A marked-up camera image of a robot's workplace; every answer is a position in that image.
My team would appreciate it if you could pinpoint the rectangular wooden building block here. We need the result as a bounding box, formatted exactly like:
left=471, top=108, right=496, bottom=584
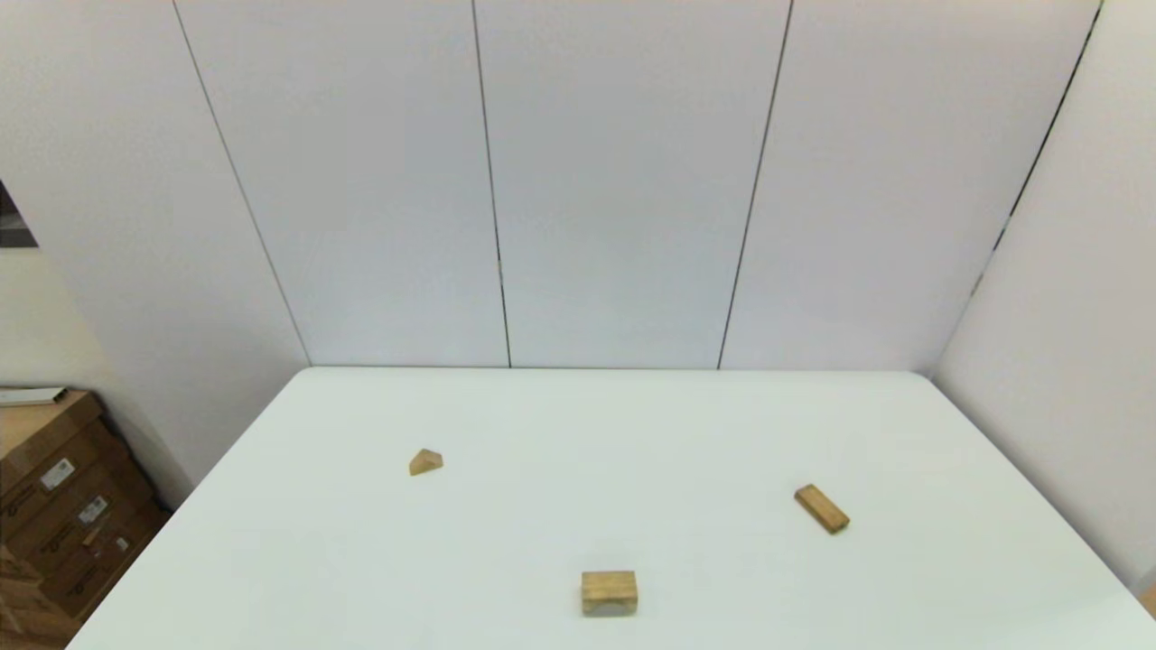
left=794, top=484, right=851, bottom=535

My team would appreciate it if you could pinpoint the low brown cardboard box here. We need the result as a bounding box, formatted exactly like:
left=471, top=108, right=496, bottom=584
left=0, top=542, right=82, bottom=647

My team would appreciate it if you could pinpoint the tall labelled cardboard box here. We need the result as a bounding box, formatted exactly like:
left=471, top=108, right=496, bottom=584
left=0, top=390, right=172, bottom=626

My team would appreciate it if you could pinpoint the arched wooden building block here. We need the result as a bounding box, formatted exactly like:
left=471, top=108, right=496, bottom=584
left=581, top=570, right=639, bottom=618

